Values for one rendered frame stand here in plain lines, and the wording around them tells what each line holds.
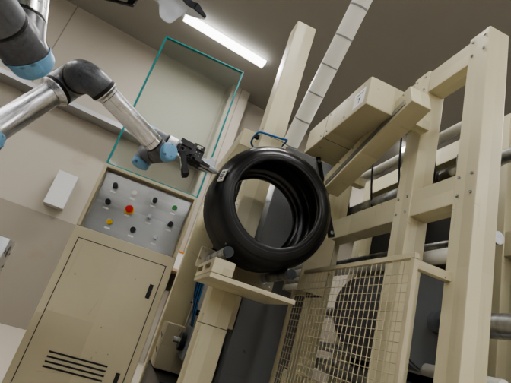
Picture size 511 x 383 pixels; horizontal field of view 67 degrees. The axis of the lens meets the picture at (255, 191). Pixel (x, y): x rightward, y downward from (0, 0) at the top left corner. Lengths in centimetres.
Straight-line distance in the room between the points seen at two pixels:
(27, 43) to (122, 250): 158
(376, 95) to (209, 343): 133
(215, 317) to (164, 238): 60
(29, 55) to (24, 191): 477
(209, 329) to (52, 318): 78
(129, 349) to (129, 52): 485
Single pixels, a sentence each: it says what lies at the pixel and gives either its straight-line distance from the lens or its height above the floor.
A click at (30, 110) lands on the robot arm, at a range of 148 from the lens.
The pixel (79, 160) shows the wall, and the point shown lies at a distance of 558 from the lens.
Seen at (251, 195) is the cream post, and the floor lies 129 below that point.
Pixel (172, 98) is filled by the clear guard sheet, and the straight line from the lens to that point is 252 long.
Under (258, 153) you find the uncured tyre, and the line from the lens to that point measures 169.
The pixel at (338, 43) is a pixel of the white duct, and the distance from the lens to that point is 276.
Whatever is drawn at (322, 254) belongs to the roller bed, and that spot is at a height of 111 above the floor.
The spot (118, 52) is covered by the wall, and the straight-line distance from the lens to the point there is 626.
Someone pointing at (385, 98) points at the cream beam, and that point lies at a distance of 180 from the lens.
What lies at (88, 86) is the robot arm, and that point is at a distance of 146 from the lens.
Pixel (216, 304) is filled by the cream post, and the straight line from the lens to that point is 191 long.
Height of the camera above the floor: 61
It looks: 20 degrees up
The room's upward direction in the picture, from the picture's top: 17 degrees clockwise
